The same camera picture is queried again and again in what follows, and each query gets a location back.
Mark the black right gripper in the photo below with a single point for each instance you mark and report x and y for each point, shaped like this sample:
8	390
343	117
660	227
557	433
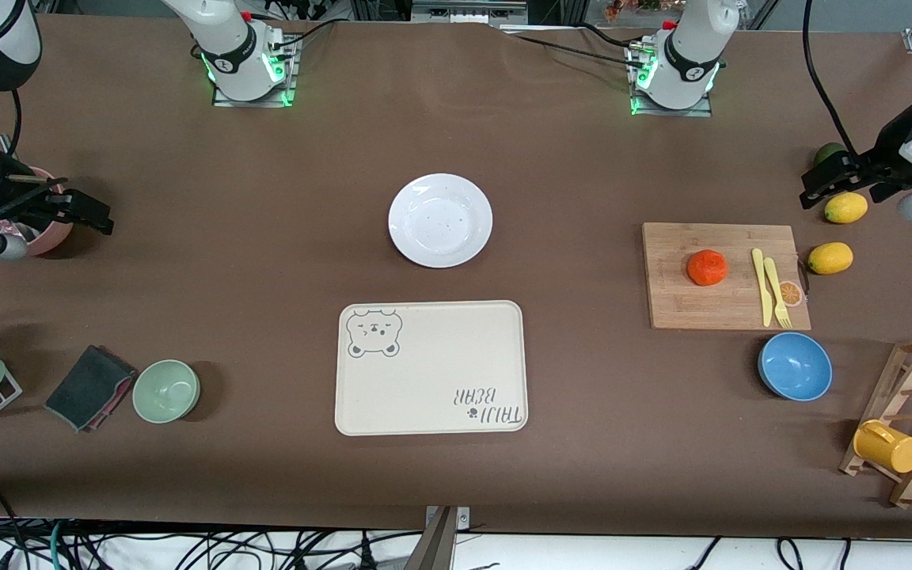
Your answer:
3	193

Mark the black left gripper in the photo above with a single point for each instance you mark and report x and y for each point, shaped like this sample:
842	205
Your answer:
884	156

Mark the orange fruit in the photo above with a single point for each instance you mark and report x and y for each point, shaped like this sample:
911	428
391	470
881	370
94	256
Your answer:
707	267

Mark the white round plate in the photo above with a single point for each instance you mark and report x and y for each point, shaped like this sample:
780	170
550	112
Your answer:
440	220

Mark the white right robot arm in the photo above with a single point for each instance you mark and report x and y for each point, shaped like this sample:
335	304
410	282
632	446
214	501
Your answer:
230	39

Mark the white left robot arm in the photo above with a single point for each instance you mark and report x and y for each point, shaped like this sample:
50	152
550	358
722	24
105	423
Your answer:
689	47

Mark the yellow lemon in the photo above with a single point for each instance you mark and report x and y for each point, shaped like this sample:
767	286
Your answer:
848	210
830	258

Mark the pink bowl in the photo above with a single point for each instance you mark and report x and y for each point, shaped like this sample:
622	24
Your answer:
48	236

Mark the green lime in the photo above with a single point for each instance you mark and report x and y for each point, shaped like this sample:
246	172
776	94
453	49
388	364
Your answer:
826	149

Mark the wooden orange slice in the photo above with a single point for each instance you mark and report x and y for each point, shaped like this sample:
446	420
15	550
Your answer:
792	294

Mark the yellow plastic fork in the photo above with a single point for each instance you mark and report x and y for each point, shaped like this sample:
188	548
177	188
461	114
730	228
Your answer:
776	289

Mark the yellow plastic knife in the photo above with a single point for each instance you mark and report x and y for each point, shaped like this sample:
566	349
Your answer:
760	285

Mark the dark grey folded cloth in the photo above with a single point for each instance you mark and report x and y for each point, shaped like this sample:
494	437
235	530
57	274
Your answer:
84	388

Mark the blue bowl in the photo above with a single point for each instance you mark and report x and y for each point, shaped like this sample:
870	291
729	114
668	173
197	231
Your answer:
795	366

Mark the wooden cutting board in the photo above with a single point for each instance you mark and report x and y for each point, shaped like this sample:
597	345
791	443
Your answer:
701	305

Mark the pink folded cloth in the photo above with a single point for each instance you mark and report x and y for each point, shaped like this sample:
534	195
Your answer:
119	400

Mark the pale green bowl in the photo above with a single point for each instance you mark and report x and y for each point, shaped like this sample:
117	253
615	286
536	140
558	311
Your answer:
166	391

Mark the yellow mug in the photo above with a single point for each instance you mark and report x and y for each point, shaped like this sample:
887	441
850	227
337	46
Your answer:
891	450

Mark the cream tray with bear print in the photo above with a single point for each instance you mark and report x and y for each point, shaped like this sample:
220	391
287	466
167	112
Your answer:
432	372

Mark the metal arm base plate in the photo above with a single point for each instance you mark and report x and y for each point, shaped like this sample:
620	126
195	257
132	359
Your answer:
254	103
671	112

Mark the metal mount bracket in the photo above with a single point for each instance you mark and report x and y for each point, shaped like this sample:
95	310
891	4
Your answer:
440	546

